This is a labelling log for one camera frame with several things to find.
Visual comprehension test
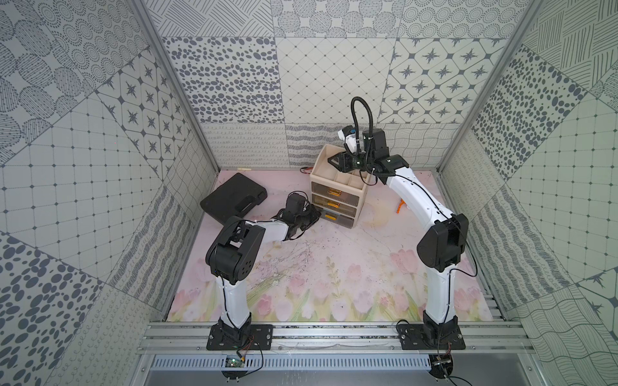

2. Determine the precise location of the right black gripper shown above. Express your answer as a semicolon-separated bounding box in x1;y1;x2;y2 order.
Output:
328;149;374;174

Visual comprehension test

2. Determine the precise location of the beige desktop drawer organizer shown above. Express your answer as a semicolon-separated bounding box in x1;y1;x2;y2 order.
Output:
310;144;368;228

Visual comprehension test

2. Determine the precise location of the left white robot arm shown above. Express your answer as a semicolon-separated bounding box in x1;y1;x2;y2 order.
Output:
205;205;321;341

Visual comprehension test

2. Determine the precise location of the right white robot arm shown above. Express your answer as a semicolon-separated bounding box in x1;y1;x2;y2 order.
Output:
328;125;468;334

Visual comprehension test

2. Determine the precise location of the black plastic tool case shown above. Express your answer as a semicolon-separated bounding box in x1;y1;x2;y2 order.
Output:
200;173;268;225

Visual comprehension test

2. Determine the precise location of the white bottle orange cap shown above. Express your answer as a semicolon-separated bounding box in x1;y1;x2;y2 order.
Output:
396;200;405;214

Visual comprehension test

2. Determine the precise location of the green circuit board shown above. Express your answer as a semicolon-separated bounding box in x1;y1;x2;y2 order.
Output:
224;355;246;371

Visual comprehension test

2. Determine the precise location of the black round connector box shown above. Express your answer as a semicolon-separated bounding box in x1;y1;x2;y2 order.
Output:
429;354;454;380

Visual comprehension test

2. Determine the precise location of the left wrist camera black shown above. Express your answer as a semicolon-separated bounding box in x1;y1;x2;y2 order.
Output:
285;191;308;216

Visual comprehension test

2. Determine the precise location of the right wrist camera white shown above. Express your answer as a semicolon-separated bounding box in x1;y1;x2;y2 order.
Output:
338;125;360;154

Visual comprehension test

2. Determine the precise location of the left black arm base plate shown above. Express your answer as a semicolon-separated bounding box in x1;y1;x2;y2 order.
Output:
206;323;274;351

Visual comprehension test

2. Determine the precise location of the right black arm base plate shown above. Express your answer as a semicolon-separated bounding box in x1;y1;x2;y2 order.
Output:
395;320;466;352

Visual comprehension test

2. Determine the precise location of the aluminium mounting rail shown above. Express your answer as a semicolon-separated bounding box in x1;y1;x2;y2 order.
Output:
138;321;534;354

